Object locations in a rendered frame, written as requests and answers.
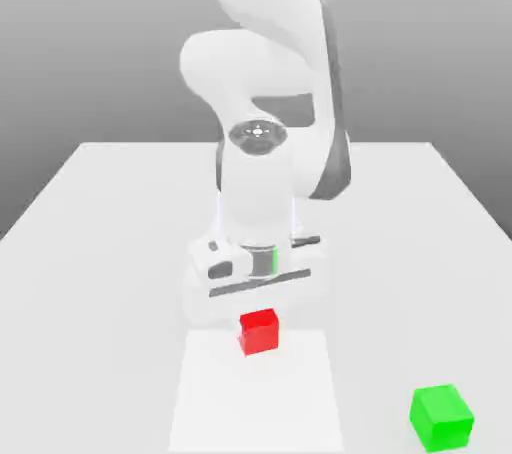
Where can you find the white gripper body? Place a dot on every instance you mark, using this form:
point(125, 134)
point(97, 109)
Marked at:
point(260, 290)

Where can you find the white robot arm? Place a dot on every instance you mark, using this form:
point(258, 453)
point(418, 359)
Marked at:
point(264, 62)

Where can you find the small red cube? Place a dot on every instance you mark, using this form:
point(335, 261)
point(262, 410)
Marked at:
point(260, 332)

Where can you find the small green cube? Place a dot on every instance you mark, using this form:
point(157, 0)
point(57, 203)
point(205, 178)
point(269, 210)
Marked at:
point(442, 418)

